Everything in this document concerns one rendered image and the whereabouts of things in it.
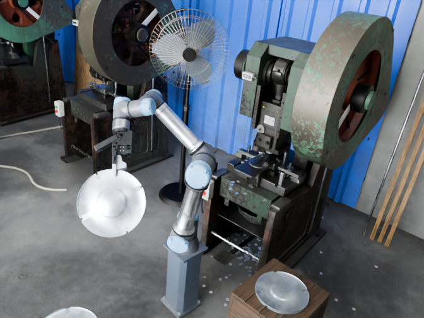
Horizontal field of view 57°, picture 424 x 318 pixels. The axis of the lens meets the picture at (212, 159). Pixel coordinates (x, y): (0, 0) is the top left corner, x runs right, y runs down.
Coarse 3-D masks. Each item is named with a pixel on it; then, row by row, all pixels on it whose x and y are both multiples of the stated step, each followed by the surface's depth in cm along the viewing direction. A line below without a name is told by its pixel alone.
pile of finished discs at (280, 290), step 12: (264, 276) 219; (276, 276) 220; (288, 276) 221; (264, 288) 211; (276, 288) 211; (288, 288) 212; (300, 288) 213; (264, 300) 204; (276, 300) 204; (288, 300) 205; (300, 300) 206; (288, 312) 198
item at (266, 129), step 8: (264, 104) 237; (272, 104) 233; (280, 104) 235; (264, 112) 239; (272, 112) 235; (264, 120) 240; (272, 120) 237; (264, 128) 242; (272, 128) 239; (256, 136) 248; (264, 136) 240; (272, 136) 240; (264, 144) 242; (272, 144) 242; (280, 144) 246
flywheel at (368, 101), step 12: (372, 60) 221; (360, 72) 215; (372, 72) 226; (360, 84) 203; (372, 84) 230; (348, 96) 203; (360, 96) 200; (372, 96) 201; (348, 108) 205; (360, 108) 202; (360, 120) 234; (348, 132) 231
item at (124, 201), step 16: (112, 176) 168; (128, 176) 169; (80, 192) 167; (96, 192) 167; (112, 192) 167; (128, 192) 168; (80, 208) 166; (96, 208) 166; (112, 208) 166; (128, 208) 167; (144, 208) 166; (96, 224) 165; (112, 224) 165; (128, 224) 166
